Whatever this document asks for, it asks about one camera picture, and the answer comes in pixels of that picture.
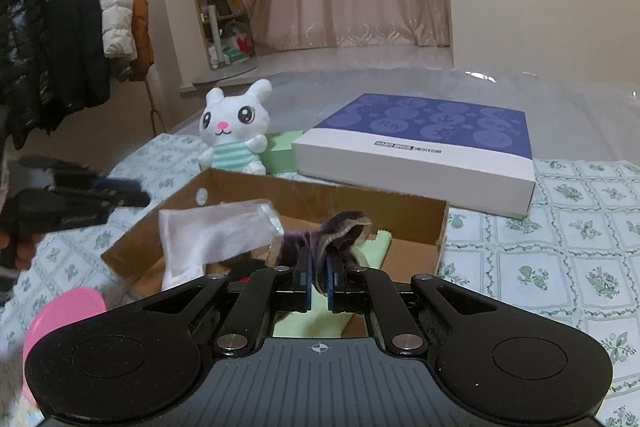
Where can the person's left hand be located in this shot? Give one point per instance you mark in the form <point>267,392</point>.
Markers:
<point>17,253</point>

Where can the white sock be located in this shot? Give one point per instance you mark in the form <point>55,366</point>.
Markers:
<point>193,239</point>

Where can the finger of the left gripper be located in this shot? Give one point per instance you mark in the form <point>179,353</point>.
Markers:
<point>40,172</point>
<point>103,198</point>

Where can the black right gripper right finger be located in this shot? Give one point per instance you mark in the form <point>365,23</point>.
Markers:
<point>335,283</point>

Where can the light green small box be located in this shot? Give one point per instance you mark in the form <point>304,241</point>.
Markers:
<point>279,156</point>

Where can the brown jacket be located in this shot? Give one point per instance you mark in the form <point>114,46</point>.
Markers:
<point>140,32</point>

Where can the shiny black puffer jacket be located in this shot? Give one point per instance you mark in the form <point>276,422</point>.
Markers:
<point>20,66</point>

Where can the matte black jacket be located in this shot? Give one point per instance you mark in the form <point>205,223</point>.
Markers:
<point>78,72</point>

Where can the green microfiber cloth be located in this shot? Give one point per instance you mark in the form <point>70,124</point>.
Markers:
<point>319,321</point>

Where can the pink lidded cup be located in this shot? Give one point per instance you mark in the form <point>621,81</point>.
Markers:
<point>72,306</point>

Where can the brown cardboard box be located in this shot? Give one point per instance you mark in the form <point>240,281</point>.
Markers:
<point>417,224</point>

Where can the blue and white flat box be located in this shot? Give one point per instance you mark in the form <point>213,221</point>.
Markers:
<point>472,156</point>

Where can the green patterned bed sheet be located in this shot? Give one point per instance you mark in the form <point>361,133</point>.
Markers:
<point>574,258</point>

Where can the white bunny plush toy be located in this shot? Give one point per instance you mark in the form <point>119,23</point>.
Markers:
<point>234,129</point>

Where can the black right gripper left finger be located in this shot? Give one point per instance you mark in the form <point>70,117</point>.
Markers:
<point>303,273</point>

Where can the purple striped sock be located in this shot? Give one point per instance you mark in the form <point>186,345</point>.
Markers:
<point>333,240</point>

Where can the white puffer jacket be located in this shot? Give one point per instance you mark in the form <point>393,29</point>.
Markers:
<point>112,2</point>

